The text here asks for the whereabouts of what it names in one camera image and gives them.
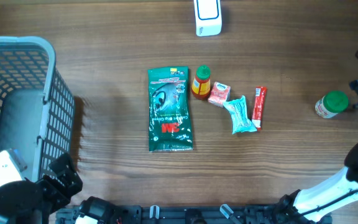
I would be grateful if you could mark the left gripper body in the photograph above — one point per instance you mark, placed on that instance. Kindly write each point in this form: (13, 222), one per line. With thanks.
(55, 197)

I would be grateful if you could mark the green lid jar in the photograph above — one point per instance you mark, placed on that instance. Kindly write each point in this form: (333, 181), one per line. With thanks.
(331, 104)

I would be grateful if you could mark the red white stick sachet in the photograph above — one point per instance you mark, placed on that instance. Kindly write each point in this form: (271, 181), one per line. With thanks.
(260, 93)

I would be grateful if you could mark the green 3M gloves packet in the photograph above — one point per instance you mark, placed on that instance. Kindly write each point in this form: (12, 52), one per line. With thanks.
(170, 127)

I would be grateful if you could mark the light teal packet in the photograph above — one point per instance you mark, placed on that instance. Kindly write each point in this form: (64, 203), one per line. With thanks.
(238, 111)

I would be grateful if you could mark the pink tissue pack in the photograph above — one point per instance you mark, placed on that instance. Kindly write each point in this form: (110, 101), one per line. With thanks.
(219, 94)

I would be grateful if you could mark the red bottle green cap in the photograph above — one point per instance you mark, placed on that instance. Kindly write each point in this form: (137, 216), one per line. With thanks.
(201, 85)

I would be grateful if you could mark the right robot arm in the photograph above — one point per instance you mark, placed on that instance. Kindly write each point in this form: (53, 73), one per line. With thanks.
(311, 205)

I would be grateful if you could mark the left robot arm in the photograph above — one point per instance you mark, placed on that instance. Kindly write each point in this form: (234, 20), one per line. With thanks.
(24, 201)

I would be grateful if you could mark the white barcode scanner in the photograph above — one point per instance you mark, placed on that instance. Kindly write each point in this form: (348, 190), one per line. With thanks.
(208, 17)

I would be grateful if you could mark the grey plastic mesh basket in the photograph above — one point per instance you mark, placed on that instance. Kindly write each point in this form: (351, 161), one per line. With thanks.
(37, 108)

